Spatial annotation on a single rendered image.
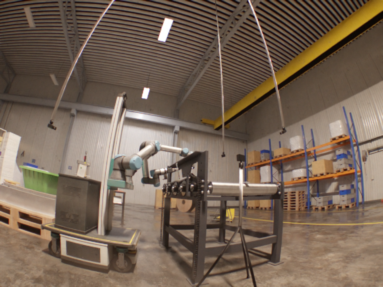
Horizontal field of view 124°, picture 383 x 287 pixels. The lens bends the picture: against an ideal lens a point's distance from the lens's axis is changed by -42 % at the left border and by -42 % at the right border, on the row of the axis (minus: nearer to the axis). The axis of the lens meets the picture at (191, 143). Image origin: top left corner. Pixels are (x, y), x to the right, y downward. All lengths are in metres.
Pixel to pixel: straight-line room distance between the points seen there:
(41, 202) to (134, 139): 10.47
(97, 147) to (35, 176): 9.20
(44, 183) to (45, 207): 0.96
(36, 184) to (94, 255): 2.27
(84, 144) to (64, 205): 11.01
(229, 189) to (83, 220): 1.34
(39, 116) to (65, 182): 13.07
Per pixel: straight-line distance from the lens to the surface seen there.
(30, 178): 3.72
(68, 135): 12.99
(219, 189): 1.52
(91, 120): 13.15
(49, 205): 2.60
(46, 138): 13.77
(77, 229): 1.76
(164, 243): 2.69
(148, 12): 9.19
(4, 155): 4.36
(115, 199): 4.24
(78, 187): 1.72
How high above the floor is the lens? 0.77
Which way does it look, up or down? 17 degrees up
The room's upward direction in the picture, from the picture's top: 3 degrees clockwise
